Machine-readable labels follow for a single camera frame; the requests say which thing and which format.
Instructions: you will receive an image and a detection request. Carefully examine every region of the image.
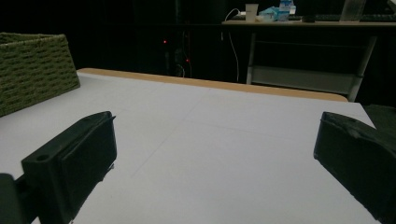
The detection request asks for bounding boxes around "clear water bottle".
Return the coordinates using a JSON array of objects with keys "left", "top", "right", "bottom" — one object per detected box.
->
[{"left": 278, "top": 0, "right": 297, "bottom": 22}]

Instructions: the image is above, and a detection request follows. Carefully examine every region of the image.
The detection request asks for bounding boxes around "green woven basket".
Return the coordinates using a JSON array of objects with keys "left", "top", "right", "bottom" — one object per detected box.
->
[{"left": 0, "top": 32, "right": 81, "bottom": 118}]

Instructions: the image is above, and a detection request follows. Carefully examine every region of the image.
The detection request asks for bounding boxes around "black keyboard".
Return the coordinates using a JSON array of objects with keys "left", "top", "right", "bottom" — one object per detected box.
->
[{"left": 289, "top": 13, "right": 396, "bottom": 23}]

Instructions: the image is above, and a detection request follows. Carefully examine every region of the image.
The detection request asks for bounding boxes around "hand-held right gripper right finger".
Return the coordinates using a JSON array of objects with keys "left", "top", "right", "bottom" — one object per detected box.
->
[{"left": 313, "top": 111, "right": 396, "bottom": 224}]

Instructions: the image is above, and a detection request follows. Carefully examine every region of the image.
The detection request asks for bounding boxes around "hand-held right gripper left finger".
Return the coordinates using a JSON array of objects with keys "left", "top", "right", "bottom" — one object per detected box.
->
[{"left": 21, "top": 110, "right": 118, "bottom": 224}]

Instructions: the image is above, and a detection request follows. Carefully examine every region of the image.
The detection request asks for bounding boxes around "white hanging cable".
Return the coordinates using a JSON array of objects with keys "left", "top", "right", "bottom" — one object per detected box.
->
[{"left": 221, "top": 7, "right": 247, "bottom": 83}]

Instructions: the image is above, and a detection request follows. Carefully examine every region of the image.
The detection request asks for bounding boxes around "black computer tower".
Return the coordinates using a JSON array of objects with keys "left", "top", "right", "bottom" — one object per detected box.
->
[{"left": 158, "top": 31, "right": 194, "bottom": 78}]

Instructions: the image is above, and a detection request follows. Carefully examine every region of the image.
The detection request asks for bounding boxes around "blue tissue pack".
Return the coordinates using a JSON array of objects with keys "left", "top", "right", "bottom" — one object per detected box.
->
[{"left": 259, "top": 7, "right": 280, "bottom": 22}]

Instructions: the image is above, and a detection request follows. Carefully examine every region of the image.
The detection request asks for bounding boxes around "white paper cup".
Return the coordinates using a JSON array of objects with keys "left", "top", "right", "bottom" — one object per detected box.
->
[{"left": 245, "top": 3, "right": 260, "bottom": 22}]

